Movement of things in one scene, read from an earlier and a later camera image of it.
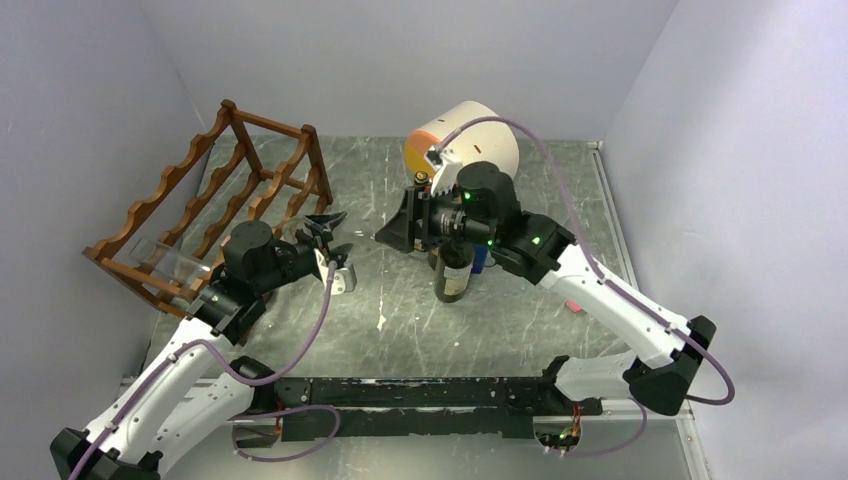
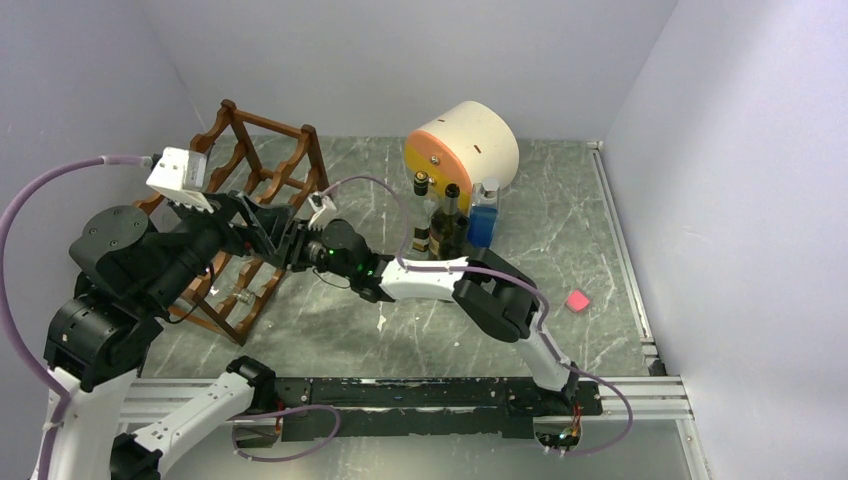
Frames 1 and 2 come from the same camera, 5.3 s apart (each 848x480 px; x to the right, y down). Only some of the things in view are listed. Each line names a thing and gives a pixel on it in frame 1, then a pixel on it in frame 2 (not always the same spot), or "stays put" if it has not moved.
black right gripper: (413, 221) → (297, 242)
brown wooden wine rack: (250, 174) stays put
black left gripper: (321, 227) → (242, 236)
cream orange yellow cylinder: (489, 141) stays put
